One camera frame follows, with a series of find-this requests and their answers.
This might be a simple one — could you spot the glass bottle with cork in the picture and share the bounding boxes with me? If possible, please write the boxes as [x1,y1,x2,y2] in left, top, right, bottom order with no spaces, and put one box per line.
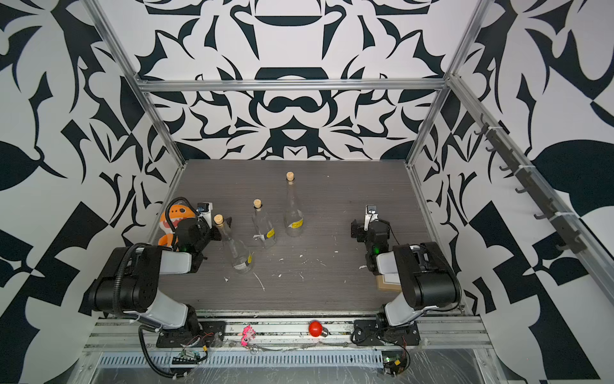
[252,199,276,249]
[214,214,254,274]

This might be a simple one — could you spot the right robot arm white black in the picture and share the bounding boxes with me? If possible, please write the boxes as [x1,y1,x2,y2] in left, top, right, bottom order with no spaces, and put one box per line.
[350,219,461,329]

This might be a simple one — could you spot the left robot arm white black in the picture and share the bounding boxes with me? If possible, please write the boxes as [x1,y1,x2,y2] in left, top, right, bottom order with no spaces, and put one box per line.
[84,216,222,335]

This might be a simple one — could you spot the far tall glass bottle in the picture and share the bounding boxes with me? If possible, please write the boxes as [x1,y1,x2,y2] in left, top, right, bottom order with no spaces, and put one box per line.
[284,171,304,237]

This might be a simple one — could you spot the orange shark plush toy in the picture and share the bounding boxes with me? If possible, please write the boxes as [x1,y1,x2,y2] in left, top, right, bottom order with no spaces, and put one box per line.
[158,204,196,248]

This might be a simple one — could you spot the wooden framed picture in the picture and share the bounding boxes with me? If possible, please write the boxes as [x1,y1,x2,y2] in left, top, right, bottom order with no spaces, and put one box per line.
[376,274,402,292]

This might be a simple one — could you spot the pink clip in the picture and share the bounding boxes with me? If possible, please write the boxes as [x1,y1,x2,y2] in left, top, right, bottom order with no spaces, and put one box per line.
[241,325,256,349]

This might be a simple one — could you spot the red ball knob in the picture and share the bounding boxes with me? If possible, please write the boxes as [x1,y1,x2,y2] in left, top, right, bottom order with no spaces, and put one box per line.
[308,320,325,338]

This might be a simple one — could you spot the green circuit board left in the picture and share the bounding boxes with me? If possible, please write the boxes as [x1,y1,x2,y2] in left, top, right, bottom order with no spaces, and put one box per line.
[172,350,208,365]

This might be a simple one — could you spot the circuit board right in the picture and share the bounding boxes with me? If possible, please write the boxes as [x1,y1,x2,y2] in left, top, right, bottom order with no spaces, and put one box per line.
[383,355,411,377]

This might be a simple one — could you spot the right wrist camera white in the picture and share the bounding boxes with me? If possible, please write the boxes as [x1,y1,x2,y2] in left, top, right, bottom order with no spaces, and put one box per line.
[364,204,378,231]

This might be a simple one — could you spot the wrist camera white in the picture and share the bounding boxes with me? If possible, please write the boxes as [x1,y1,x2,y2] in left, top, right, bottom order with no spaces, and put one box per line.
[196,202,213,228]
[364,204,378,231]

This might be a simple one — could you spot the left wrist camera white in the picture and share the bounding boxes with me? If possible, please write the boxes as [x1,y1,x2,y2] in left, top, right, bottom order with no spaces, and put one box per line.
[196,202,213,228]

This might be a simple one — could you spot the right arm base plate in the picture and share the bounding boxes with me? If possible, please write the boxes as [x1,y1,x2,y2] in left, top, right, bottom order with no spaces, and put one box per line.
[350,320,421,347]

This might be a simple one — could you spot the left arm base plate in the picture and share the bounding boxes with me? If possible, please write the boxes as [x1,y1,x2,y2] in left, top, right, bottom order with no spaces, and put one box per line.
[156,320,227,349]

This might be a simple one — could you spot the white slotted cable duct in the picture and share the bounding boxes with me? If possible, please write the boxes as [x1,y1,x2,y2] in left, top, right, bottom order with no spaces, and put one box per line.
[98,350,384,369]

